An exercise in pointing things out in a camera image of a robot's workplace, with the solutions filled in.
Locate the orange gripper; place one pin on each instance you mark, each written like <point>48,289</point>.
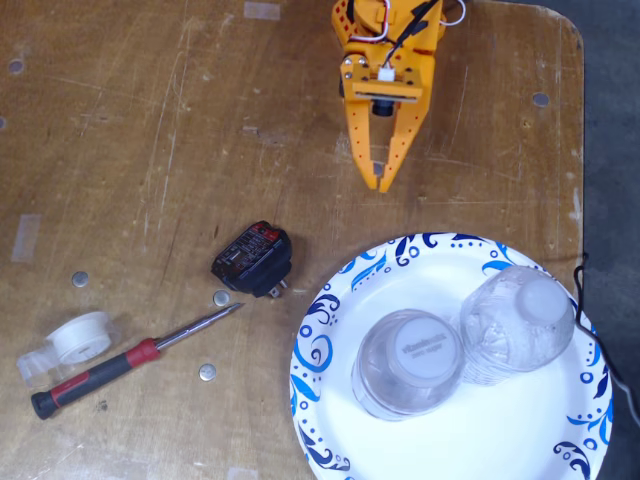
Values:
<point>361,131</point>

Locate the clear tape strip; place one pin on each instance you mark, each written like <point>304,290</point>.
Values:
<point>261,10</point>

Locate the black red socket tester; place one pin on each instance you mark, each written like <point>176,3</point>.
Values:
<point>252,260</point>

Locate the clear plastic water bottle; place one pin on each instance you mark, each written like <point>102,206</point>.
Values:
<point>520,325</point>

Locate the clear tape roll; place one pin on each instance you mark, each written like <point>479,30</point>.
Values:
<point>80,340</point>

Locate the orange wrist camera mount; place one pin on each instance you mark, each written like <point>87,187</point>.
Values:
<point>360,75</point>

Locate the vitaminwater bottle with white cap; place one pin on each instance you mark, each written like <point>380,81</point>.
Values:
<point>407,365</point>

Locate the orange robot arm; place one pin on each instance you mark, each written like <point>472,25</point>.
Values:
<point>370,20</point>

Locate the white paper plate blue pattern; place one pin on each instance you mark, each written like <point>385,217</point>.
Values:
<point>450,445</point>

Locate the round metal table disc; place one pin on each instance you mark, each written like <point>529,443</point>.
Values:
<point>207,372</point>
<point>540,99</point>
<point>221,298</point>
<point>16,65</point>
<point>80,279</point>

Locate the red and black screwdriver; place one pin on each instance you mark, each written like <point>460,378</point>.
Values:
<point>100,372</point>

